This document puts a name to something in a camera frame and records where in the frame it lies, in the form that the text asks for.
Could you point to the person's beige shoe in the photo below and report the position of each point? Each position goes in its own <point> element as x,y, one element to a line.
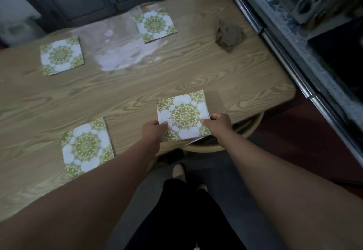
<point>179,171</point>

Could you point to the wooden chair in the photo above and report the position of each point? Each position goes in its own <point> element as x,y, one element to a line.
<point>244,133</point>

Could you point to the person's black trousers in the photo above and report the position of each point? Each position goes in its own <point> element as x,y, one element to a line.
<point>184,218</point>

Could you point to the person's right hand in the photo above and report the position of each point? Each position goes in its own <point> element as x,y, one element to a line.
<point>219,126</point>

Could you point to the person's left hand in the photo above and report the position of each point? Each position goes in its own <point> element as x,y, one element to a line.
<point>153,134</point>

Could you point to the person's right thumb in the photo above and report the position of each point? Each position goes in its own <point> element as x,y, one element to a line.
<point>206,121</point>

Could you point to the person's right forearm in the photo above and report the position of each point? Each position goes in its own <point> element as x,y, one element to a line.
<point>289,196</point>

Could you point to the metal shelf unit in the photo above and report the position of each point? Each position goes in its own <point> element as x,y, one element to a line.
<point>306,54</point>

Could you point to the green white patterned paper napkin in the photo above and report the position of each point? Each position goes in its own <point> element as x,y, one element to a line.
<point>85,148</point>
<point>183,115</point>
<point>155,24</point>
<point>61,55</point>

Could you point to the person's left thumb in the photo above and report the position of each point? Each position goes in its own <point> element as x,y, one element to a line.
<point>162,126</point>

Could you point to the person's left forearm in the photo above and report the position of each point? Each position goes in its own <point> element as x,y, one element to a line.
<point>85,201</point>

